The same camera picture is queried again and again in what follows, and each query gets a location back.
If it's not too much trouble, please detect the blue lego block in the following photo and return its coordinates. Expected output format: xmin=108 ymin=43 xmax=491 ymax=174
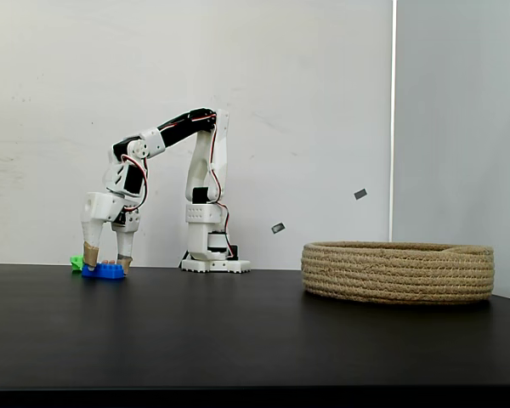
xmin=81 ymin=262 xmax=126 ymax=281

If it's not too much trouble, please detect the white vertical corner strip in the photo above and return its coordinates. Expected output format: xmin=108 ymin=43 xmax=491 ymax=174
xmin=389 ymin=0 xmax=399 ymax=243

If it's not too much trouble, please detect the red servo cable loop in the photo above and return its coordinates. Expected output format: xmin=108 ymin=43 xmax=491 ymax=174
xmin=121 ymin=154 xmax=150 ymax=210

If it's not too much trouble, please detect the red black servo cable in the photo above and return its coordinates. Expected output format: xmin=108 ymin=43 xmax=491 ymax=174
xmin=207 ymin=125 xmax=232 ymax=258

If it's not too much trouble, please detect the woven rope basket tray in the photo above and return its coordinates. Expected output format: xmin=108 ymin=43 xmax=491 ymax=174
xmin=301 ymin=241 xmax=495 ymax=305

